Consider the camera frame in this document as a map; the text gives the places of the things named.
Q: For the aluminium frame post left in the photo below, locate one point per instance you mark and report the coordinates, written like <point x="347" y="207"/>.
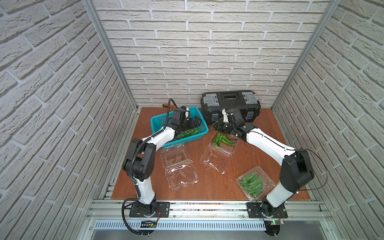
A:
<point x="98" y="24"/>

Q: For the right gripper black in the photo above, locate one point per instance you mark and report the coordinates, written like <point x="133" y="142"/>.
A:
<point x="217" y="126"/>

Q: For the aluminium frame post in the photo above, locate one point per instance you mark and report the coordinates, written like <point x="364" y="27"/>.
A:
<point x="323" y="22"/>
<point x="98" y="24"/>

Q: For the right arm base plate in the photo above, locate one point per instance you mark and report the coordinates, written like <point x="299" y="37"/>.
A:
<point x="258" y="210"/>

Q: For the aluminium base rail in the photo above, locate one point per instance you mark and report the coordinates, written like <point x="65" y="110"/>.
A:
<point x="202" y="215"/>

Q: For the teal plastic basket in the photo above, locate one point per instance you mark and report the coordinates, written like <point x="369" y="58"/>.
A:
<point x="165" y="134"/>

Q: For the clear pepper container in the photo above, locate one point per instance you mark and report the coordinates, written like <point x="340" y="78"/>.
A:
<point x="219" y="151"/>
<point x="255" y="183"/>

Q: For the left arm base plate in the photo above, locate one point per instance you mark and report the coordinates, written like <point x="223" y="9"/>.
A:
<point x="139" y="210"/>

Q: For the clear clamshell container with peppers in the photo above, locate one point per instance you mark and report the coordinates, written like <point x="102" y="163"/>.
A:
<point x="179" y="167"/>

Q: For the black toolbox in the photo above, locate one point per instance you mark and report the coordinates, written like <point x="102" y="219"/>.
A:
<point x="212" y="104"/>

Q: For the aluminium frame post right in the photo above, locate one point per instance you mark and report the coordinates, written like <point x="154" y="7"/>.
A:
<point x="323" y="22"/>

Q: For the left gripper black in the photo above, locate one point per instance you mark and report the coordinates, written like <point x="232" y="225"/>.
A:
<point x="190" y="122"/>

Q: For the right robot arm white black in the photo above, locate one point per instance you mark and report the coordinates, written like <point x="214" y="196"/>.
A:
<point x="296" y="167"/>

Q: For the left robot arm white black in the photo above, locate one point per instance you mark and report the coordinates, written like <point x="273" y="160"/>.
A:
<point x="139" y="162"/>

